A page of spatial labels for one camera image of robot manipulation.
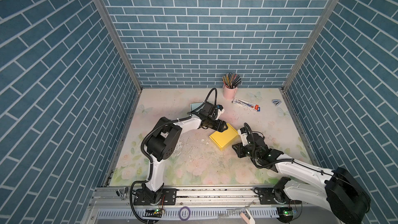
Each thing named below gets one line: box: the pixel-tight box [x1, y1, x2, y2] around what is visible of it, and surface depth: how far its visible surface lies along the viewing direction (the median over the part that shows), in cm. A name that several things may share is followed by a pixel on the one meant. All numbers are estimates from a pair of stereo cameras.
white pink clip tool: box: [239, 199, 257, 224], surface depth 69 cm
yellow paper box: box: [209, 122, 239, 151], surface depth 92 cm
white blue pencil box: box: [232, 97, 261, 112], surface depth 113 cm
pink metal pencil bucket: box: [222, 84, 238, 100], surface depth 113 cm
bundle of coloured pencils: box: [221, 72, 243, 90], surface depth 110 cm
